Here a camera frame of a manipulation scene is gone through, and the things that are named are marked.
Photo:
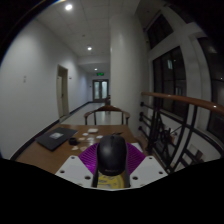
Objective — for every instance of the closed dark laptop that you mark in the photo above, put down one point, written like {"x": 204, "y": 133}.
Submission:
{"x": 55, "y": 137}

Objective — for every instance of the green exit sign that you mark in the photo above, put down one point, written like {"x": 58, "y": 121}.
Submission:
{"x": 100, "y": 74}

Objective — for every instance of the small black round object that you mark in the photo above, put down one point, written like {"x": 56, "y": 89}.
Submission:
{"x": 73, "y": 141}

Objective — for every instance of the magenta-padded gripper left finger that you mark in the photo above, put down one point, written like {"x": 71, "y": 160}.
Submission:
{"x": 71, "y": 170}

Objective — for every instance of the white side door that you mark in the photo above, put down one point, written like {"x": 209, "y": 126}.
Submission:
{"x": 62, "y": 93}

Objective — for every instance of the small white paper scrap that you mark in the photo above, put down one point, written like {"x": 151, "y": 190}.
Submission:
{"x": 83, "y": 148}
{"x": 90, "y": 138}
{"x": 75, "y": 148}
{"x": 85, "y": 134}
{"x": 81, "y": 138}
{"x": 99, "y": 136}

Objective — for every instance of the black railing with wooden handrail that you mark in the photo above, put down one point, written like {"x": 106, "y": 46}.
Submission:
{"x": 186, "y": 100}

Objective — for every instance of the wooden armchair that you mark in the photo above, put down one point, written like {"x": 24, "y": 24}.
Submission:
{"x": 107, "y": 108}

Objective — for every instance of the round ceiling light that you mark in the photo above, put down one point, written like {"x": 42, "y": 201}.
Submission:
{"x": 89, "y": 48}
{"x": 68, "y": 6}

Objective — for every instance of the glass double door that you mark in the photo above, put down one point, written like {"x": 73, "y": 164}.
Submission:
{"x": 100, "y": 90}

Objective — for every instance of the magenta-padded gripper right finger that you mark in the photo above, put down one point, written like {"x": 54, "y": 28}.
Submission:
{"x": 150, "y": 170}

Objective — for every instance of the white flat packet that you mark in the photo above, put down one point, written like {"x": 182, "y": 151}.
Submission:
{"x": 92, "y": 130}

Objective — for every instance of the white paper sheet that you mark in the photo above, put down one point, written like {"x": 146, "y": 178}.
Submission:
{"x": 137, "y": 146}

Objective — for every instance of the black computer mouse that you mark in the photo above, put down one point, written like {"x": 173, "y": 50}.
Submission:
{"x": 112, "y": 155}

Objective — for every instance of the dark framed window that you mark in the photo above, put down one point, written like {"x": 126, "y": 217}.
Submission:
{"x": 170, "y": 80}

